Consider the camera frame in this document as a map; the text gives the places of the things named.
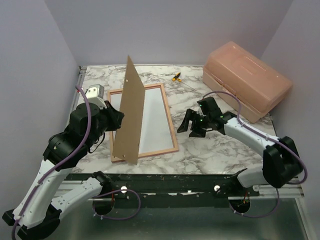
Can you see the aluminium extrusion frame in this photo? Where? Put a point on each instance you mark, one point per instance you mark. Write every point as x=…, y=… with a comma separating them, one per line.
x=52, y=96

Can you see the pink translucent plastic box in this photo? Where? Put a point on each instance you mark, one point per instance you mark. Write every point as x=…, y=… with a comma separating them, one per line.
x=244, y=82

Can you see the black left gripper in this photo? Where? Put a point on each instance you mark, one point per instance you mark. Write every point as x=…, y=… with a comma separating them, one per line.
x=116, y=116

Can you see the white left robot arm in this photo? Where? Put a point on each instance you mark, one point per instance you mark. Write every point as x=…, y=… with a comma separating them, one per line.
x=40, y=212

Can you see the landscape photo print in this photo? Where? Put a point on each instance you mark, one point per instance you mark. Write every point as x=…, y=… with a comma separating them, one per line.
x=157, y=133

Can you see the brown frame backing board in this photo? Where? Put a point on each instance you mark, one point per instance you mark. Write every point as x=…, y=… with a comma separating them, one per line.
x=126, y=142

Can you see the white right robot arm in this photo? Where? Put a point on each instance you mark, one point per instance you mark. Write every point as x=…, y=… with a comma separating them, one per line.
x=279, y=155

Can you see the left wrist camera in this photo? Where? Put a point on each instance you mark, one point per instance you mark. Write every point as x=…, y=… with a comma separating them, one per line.
x=95, y=95

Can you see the yellow black T-handle hex key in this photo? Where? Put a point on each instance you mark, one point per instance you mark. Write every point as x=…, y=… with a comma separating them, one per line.
x=176, y=78

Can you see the pink wooden picture frame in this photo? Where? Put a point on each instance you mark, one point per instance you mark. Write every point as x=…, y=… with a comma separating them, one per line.
x=147, y=128

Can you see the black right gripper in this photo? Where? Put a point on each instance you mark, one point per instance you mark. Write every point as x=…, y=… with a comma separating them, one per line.
x=196, y=132

